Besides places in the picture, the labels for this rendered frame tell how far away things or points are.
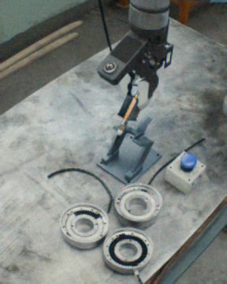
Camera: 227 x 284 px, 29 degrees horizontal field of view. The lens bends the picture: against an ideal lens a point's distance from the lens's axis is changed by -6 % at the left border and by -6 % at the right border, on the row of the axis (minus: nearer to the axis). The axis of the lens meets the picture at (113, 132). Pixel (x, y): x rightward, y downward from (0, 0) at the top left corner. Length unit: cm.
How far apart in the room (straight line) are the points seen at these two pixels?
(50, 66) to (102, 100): 144
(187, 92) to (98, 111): 27
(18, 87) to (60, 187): 155
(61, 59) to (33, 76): 23
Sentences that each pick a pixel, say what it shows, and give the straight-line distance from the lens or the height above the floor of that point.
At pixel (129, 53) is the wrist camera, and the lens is 84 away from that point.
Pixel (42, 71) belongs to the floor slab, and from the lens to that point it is 264.
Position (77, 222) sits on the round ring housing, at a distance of 97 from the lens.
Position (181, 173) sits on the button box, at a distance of 105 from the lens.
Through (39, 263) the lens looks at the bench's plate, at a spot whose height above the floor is 80.
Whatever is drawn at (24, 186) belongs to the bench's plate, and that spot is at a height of 80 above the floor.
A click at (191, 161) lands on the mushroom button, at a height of 87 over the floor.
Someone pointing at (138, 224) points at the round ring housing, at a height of 83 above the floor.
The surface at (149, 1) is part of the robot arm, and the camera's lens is 79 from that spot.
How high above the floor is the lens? 165
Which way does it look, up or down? 46 degrees down
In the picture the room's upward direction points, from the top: 5 degrees clockwise
